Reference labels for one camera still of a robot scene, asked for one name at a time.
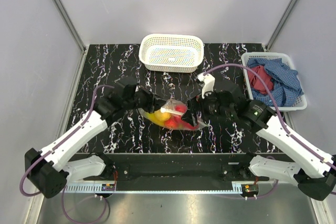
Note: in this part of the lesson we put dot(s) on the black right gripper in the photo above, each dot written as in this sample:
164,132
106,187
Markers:
193,106

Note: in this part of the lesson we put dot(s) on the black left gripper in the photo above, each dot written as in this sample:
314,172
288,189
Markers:
154,103

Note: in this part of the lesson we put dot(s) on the polka dot zip top bag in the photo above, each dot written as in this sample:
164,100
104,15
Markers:
169,107

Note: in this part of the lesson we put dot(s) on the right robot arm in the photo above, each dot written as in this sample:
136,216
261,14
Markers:
311,170

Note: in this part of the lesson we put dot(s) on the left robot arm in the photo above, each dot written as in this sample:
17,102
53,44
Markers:
50,169

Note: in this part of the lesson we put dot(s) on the red fake apple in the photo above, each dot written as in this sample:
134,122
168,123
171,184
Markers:
180,109

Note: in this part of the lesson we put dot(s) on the yellow fake banana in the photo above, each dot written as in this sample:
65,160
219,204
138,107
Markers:
151,117

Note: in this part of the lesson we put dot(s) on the red fake tomato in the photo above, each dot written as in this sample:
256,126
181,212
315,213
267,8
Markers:
174,123

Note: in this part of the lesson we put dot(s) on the white perforated plastic basket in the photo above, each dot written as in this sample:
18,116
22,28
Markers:
171,53

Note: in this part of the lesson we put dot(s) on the dark red cloth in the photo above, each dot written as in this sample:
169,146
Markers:
255,82

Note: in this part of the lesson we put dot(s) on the blue checkered cloth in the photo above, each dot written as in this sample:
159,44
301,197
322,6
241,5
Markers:
287,87

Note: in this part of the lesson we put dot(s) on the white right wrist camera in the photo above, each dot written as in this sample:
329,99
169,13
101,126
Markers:
207,82

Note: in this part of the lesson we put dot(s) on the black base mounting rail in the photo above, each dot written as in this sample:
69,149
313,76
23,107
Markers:
180,172

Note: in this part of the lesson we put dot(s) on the right aluminium frame post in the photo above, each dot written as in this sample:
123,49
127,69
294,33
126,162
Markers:
281,24

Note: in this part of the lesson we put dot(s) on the aluminium frame post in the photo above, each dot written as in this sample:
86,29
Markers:
68,22
281,24

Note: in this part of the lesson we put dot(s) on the left aluminium frame post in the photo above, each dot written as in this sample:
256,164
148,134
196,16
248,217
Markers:
68,22

